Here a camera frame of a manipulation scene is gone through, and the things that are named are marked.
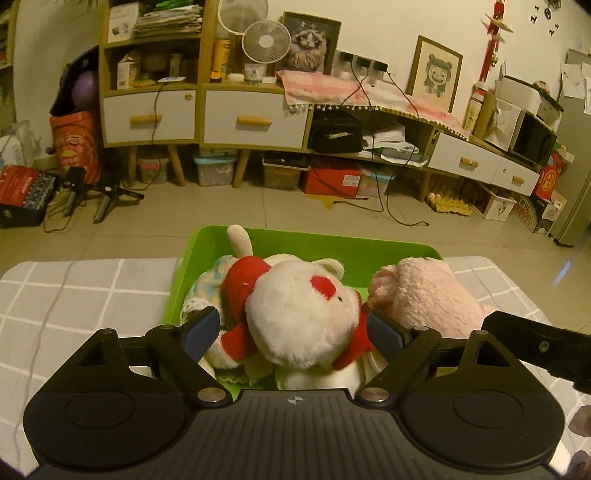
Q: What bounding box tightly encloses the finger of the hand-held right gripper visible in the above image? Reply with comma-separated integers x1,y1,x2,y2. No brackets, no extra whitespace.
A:
481,310,591,394

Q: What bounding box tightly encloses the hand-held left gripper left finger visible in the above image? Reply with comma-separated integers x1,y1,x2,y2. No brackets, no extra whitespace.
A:
76,306,232,407

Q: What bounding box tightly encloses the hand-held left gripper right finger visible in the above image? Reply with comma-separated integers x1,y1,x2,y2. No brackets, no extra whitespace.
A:
353,308,513,407

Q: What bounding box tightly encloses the rabbit doll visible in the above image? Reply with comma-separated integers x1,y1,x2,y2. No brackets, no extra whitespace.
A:
179,224,256,326

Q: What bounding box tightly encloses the pink plush toy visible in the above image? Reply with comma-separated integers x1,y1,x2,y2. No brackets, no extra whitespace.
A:
366,256,498,341

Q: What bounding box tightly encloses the white ruffled plush toy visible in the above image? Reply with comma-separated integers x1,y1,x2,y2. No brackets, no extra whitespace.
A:
276,351,385,394

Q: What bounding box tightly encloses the white and red plush bear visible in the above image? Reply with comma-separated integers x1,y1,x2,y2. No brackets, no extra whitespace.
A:
205,256,389,394

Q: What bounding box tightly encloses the green plastic storage box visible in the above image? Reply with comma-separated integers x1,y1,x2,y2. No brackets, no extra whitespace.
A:
170,224,445,403

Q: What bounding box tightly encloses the person's right hand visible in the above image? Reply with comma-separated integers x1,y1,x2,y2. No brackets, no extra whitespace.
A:
568,405,591,476

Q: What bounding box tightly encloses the grey checked tablecloth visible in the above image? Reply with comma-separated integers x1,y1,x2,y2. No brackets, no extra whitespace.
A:
0,255,591,480

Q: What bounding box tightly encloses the yellow paper triangle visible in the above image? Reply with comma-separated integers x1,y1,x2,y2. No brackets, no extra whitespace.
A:
307,193,352,211

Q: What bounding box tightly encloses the yellow egg tray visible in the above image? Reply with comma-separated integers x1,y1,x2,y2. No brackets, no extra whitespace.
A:
427,186,474,217

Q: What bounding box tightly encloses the clear box with pale lid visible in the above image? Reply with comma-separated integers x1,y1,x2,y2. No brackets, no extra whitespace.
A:
357,168,393,197

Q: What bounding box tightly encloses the red cardboard box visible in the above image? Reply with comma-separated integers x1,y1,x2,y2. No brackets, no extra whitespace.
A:
302,167,363,199

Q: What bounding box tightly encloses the white decorated box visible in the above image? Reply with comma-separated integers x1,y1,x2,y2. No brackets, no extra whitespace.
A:
475,182,517,222

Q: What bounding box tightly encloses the clear box with blue lid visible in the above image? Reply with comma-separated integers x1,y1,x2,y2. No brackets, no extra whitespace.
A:
193,154,238,188

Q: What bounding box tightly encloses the small clear plastic box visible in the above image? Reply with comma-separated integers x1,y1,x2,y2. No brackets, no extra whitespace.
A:
137,157,170,185

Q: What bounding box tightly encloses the red gift bag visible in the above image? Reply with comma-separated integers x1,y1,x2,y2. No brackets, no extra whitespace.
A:
537,150,567,204

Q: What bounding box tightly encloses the small white drawer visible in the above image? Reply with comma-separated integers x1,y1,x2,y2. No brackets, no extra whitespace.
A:
491,162,541,197

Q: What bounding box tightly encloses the clear box with dark lid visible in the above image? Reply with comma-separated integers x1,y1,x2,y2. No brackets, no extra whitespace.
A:
263,156,310,190

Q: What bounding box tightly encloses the pile of white cloths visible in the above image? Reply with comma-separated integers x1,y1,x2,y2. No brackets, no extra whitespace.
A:
362,126,430,167

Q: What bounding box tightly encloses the black tripod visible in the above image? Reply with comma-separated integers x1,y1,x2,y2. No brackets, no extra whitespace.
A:
59,167,144,223

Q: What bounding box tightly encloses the grey refrigerator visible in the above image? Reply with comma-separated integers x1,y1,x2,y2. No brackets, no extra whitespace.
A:
551,48,591,246

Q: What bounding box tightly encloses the black bag on shelf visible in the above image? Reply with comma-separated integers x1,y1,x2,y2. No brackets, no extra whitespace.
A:
308,110,363,154

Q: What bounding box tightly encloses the black microwave oven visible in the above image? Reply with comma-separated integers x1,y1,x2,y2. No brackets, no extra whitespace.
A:
507,110,559,166

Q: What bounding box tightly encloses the orange printed bag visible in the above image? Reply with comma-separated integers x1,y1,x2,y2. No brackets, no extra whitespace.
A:
49,110,103,184

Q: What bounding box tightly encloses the red patterned box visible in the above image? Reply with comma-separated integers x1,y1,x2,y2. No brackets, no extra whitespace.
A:
0,165,59,227

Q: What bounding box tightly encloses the cardboard tube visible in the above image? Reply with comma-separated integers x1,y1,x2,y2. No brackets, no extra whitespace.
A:
475,94,498,137

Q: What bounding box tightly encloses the tall cream bottle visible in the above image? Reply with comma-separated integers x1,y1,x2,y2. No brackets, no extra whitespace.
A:
464,82,491,133

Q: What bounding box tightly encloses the pink cloth runner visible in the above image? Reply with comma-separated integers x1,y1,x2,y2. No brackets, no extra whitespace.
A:
276,69,472,140

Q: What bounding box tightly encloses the wooden cabinet unit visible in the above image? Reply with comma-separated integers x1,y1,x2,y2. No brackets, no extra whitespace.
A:
99,0,560,203

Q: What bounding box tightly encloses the white kitchen appliance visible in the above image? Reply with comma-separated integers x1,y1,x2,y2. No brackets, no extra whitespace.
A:
497,75,564,122

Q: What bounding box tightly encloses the framed cartoon picture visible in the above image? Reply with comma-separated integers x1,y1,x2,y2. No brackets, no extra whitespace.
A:
406,35,464,114

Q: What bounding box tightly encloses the white plastic sack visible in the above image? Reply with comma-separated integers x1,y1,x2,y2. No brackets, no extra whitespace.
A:
0,119,36,167

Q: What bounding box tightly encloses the purple ball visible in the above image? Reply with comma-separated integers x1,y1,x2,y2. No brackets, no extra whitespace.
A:
71,73,100,107

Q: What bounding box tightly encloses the yellow bottle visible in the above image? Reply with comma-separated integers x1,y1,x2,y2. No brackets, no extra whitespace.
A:
212,39,231,83

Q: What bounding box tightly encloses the small white desk fan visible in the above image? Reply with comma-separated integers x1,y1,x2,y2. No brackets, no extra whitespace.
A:
242,20,293,85

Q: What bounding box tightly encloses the framed cat picture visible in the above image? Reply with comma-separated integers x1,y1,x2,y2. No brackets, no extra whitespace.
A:
276,11,343,77

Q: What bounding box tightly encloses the stack of newspapers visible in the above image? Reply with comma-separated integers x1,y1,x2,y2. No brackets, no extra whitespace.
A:
133,4,204,38

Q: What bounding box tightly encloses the white carton on shelf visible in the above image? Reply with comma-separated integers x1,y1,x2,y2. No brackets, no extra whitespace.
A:
107,2,140,45

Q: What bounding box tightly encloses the large white fan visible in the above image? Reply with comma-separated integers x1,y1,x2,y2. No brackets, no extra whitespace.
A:
217,0,269,34

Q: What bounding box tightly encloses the red hanging ornament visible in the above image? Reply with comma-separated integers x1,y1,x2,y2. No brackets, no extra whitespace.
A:
479,0,514,82

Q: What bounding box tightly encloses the white drawer wooden handle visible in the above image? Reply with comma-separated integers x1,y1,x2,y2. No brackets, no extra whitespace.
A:
428,132,502,181
202,89,310,149
102,89,197,145

